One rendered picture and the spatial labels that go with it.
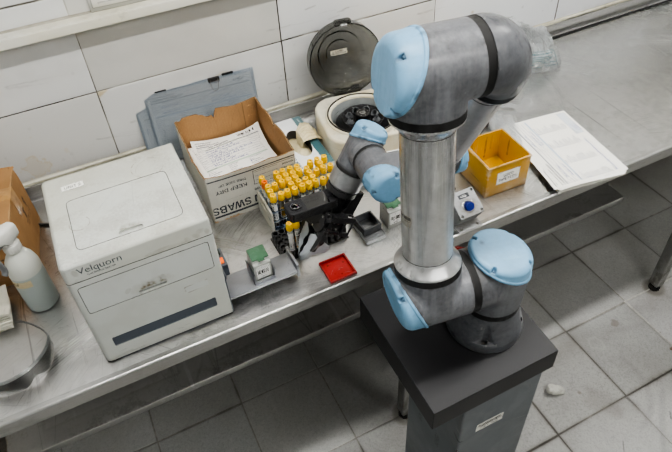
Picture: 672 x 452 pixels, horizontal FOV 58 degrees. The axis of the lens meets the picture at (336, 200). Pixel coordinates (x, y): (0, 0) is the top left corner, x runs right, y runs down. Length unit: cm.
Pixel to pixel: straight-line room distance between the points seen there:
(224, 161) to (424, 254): 83
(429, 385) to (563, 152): 87
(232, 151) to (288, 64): 32
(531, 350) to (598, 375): 118
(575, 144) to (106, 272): 128
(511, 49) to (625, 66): 144
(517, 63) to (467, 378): 61
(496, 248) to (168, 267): 62
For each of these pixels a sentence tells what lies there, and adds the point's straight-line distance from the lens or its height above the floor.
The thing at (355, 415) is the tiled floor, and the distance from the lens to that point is 222.
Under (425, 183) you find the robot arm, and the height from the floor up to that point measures 137.
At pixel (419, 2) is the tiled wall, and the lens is 198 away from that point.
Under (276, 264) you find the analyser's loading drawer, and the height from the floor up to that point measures 91.
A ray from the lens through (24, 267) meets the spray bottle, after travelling 146.
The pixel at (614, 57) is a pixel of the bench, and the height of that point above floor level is 87.
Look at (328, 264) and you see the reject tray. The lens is 145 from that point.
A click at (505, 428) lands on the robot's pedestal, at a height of 63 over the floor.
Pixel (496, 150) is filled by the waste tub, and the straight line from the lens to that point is 175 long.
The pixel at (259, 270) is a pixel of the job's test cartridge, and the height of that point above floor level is 95.
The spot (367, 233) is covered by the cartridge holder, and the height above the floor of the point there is 90.
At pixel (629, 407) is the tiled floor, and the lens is 241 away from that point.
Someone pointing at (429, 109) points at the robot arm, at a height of 150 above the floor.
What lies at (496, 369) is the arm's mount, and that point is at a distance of 124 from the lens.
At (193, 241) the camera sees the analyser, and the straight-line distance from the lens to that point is 121.
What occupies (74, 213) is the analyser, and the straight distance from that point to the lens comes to 128.
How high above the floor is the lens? 197
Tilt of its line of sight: 43 degrees down
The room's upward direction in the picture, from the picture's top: 4 degrees counter-clockwise
